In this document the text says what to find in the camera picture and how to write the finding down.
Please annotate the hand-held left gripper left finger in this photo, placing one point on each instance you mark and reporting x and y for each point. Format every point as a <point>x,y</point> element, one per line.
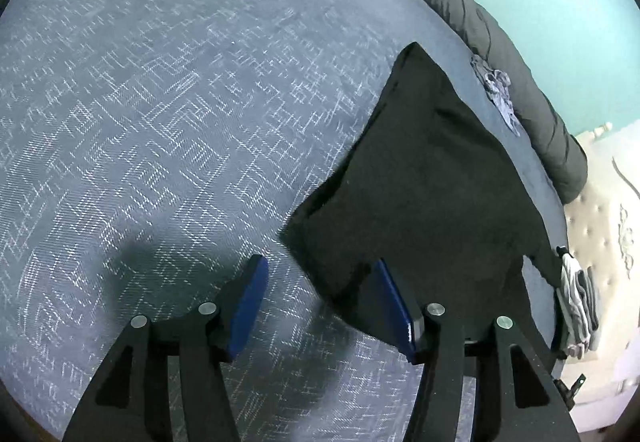
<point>247,302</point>

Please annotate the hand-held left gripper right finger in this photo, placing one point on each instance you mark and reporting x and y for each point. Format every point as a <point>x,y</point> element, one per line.
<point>397,307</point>

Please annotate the black sweater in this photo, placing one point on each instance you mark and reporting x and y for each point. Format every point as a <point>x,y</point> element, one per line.
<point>430,187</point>

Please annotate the stack of folded clothes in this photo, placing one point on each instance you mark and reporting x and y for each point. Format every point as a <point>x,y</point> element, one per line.
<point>570,292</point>

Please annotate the grey folded garment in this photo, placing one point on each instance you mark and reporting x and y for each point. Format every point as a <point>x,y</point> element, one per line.
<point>587,307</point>

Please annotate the cream tufted headboard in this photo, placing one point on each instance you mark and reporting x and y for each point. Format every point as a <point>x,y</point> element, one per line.
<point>605,242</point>

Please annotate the bed with blue-grey sheet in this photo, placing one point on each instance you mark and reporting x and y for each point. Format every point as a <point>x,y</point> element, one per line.
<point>150,121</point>

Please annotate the small blue-grey garment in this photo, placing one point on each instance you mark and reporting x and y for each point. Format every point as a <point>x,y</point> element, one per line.
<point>497,89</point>

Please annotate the dark grey rolled duvet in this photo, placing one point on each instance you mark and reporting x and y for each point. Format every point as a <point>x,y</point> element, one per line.
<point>475,6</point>

